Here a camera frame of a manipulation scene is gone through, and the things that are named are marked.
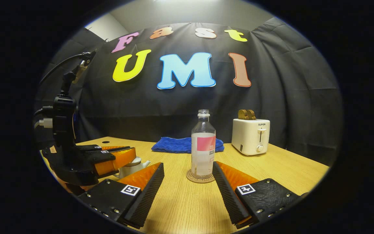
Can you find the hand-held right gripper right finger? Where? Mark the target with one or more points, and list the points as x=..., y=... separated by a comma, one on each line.
x=229, y=198

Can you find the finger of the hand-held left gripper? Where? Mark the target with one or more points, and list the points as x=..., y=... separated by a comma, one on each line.
x=88, y=148
x=99, y=157

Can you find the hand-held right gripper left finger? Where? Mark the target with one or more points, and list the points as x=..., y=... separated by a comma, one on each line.
x=148, y=198

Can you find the white ceramic teacup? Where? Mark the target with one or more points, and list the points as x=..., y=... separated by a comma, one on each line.
x=131, y=169

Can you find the round cork coaster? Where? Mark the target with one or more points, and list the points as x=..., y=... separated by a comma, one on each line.
x=200, y=181

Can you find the clear plastic water bottle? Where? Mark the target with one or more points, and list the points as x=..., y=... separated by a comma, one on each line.
x=203, y=156

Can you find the blue towel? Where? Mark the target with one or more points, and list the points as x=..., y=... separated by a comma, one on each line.
x=170, y=145

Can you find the white toaster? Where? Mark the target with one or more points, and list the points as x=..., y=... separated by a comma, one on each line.
x=248, y=136

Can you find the brown bread slice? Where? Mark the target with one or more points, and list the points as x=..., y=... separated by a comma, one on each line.
x=242, y=114
x=252, y=115

